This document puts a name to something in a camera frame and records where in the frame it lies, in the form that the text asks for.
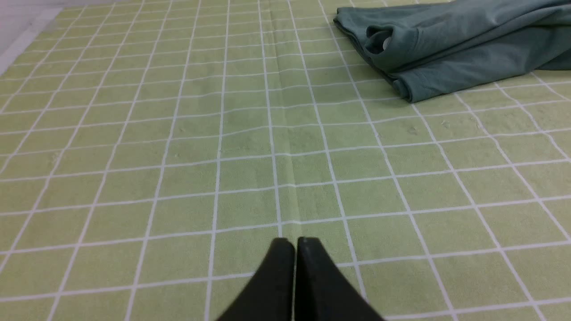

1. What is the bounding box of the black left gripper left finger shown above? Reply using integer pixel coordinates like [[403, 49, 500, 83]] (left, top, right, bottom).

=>
[[218, 238, 295, 321]]

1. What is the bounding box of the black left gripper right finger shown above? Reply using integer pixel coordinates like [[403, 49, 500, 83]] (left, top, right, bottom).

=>
[[294, 237, 383, 321]]

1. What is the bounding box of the green long-sleeved shirt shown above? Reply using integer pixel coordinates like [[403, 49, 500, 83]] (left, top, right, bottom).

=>
[[334, 0, 571, 103]]

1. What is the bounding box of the green checkered tablecloth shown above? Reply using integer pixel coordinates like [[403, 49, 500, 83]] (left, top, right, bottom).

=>
[[0, 0, 571, 321]]

